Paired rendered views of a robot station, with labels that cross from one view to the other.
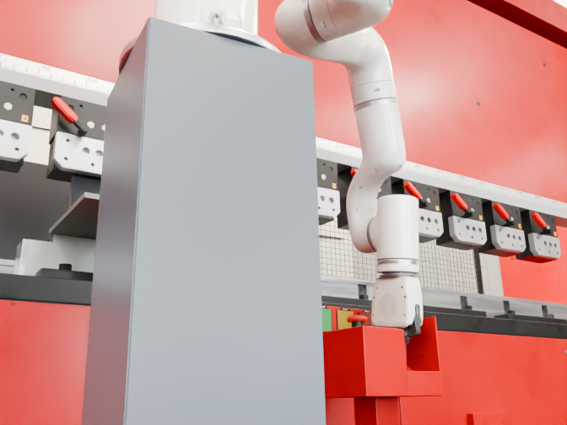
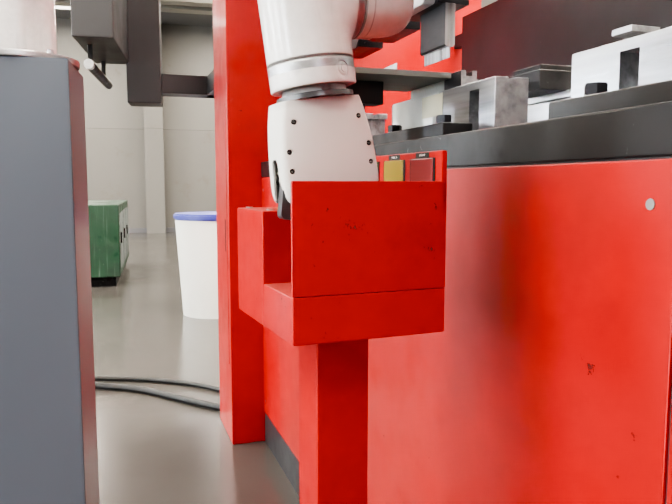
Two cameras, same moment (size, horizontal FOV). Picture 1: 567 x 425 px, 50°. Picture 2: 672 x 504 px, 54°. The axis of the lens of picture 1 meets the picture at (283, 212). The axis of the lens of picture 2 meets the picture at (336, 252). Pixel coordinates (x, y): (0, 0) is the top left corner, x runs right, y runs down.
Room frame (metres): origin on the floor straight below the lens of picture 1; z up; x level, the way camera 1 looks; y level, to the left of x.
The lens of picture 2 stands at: (1.38, -0.86, 0.81)
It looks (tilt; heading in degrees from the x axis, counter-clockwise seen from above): 6 degrees down; 104
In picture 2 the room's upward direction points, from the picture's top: straight up
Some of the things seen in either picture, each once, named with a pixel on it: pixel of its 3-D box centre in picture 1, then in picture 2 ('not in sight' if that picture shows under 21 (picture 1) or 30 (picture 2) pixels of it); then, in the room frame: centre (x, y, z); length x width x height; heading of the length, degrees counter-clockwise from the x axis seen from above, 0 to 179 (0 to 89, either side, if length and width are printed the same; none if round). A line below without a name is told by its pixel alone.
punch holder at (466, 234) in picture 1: (458, 221); not in sight; (1.89, -0.57, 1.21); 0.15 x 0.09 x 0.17; 123
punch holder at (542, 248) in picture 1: (535, 236); not in sight; (2.11, -0.91, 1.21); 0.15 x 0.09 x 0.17; 123
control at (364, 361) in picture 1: (372, 348); (332, 237); (1.20, -0.17, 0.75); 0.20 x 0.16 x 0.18; 127
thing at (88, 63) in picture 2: not in sight; (99, 67); (0.04, 1.17, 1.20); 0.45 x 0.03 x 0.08; 116
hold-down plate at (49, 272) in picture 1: (114, 284); (416, 138); (1.22, 0.35, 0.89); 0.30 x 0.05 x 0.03; 123
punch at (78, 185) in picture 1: (94, 201); (437, 36); (1.25, 0.41, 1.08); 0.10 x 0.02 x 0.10; 123
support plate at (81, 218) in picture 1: (112, 221); (362, 79); (1.13, 0.33, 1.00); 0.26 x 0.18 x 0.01; 33
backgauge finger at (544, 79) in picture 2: not in sight; (512, 79); (1.39, 0.51, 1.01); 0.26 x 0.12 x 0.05; 33
